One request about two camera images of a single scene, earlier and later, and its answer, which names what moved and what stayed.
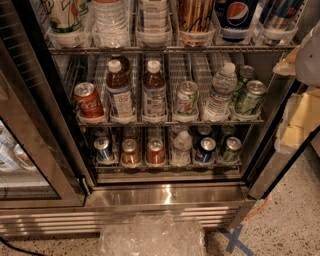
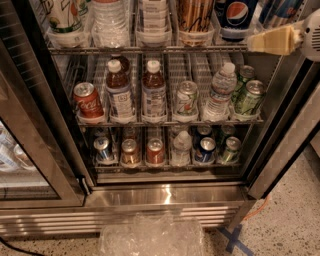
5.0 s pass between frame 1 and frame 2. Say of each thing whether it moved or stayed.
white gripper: moved
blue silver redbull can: stayed
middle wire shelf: stayed
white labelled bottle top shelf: stayed
